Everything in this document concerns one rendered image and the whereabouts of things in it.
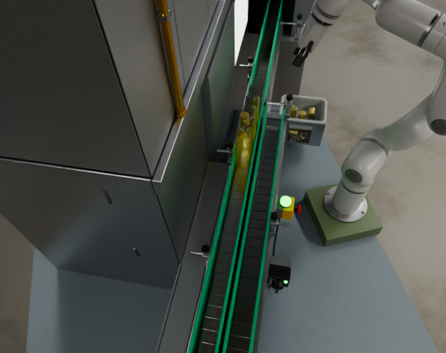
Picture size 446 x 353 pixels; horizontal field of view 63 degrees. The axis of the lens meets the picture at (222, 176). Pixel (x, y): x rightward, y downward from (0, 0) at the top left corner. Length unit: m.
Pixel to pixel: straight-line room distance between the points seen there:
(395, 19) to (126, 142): 0.74
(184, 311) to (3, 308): 1.68
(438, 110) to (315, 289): 0.87
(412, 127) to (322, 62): 2.66
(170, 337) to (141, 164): 0.62
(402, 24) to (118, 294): 1.39
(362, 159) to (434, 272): 1.48
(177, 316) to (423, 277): 1.79
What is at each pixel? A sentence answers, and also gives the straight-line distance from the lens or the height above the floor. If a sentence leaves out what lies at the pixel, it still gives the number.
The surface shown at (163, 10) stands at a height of 1.87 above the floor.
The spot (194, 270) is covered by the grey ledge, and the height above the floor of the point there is 1.05.
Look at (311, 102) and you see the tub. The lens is 1.92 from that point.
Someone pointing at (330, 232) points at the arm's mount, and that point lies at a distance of 1.68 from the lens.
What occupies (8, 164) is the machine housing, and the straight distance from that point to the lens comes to 1.08.
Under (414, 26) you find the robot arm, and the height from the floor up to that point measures 1.73.
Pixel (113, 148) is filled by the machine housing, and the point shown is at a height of 1.66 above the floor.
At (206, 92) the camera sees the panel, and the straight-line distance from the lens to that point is 1.28.
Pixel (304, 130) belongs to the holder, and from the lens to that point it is 1.84.
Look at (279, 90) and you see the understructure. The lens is 2.74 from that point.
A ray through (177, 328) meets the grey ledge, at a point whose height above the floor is 1.05.
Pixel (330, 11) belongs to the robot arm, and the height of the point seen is 1.70.
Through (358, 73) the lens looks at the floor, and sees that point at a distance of 3.81.
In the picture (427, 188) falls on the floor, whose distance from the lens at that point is 3.07.
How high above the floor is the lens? 2.26
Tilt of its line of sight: 54 degrees down
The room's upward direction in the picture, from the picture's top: 3 degrees counter-clockwise
